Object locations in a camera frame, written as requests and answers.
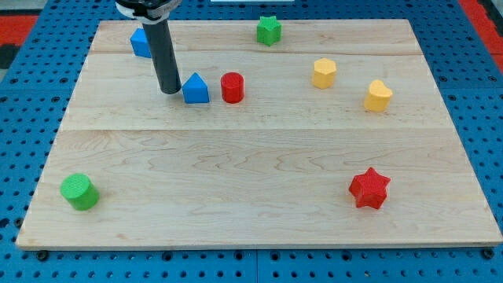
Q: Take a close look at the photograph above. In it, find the green star block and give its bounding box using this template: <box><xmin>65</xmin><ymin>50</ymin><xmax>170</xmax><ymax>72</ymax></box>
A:
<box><xmin>256</xmin><ymin>16</ymin><xmax>282</xmax><ymax>46</ymax></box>

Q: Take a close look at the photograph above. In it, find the yellow heart block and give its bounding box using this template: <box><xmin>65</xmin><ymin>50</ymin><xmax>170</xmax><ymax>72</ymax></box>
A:
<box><xmin>363</xmin><ymin>79</ymin><xmax>393</xmax><ymax>112</ymax></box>

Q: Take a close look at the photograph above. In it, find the yellow hexagon block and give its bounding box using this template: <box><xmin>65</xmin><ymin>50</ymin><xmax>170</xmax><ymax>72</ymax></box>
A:
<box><xmin>311</xmin><ymin>58</ymin><xmax>337</xmax><ymax>89</ymax></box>

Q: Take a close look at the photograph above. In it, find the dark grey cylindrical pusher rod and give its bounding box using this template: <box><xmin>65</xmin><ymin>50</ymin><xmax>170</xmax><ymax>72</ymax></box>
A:
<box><xmin>142</xmin><ymin>20</ymin><xmax>182</xmax><ymax>94</ymax></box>

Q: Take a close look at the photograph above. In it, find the light wooden board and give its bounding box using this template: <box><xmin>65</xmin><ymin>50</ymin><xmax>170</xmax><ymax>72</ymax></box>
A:
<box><xmin>17</xmin><ymin>19</ymin><xmax>502</xmax><ymax>251</ymax></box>

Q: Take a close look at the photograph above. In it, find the red star block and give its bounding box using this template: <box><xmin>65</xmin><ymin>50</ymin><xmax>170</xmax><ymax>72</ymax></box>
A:
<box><xmin>348</xmin><ymin>167</ymin><xmax>391</xmax><ymax>209</ymax></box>

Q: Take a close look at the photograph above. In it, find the green cylinder block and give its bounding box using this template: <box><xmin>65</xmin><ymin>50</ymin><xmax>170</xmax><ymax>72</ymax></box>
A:
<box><xmin>60</xmin><ymin>173</ymin><xmax>100</xmax><ymax>211</ymax></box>

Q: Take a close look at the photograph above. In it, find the blue cube block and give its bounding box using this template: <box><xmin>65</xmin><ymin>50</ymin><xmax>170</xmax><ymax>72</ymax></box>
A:
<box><xmin>130</xmin><ymin>28</ymin><xmax>152</xmax><ymax>58</ymax></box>

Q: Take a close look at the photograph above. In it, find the blue triangle block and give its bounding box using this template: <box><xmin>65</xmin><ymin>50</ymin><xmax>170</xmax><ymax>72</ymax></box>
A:
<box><xmin>182</xmin><ymin>72</ymin><xmax>210</xmax><ymax>104</ymax></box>

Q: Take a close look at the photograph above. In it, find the red cylinder block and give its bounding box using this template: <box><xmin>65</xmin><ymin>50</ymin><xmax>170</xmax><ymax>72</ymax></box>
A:
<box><xmin>220</xmin><ymin>72</ymin><xmax>244</xmax><ymax>104</ymax></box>

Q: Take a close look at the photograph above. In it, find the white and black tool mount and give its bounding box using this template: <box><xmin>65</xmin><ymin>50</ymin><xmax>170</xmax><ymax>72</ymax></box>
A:
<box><xmin>115</xmin><ymin>0</ymin><xmax>182</xmax><ymax>24</ymax></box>

